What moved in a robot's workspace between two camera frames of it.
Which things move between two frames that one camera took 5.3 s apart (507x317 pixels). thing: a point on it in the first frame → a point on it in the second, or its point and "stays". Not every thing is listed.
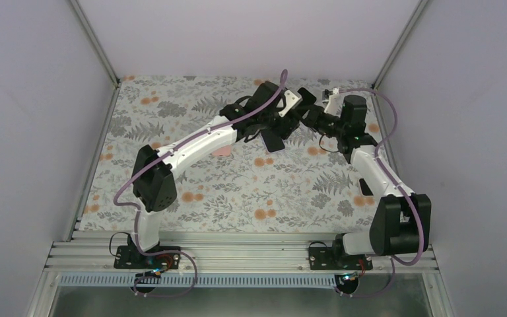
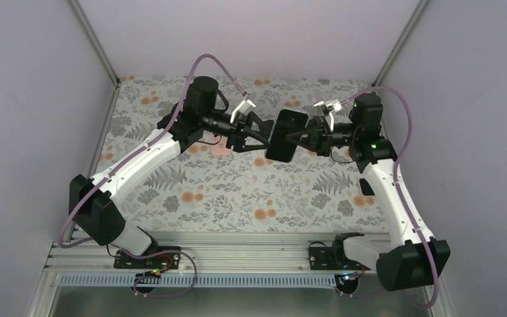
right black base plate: (331, 258) stays
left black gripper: (286, 128) → (236, 137)
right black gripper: (313, 112) → (319, 137)
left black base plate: (129, 257) stays
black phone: (365, 189) stays
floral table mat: (307, 185) stays
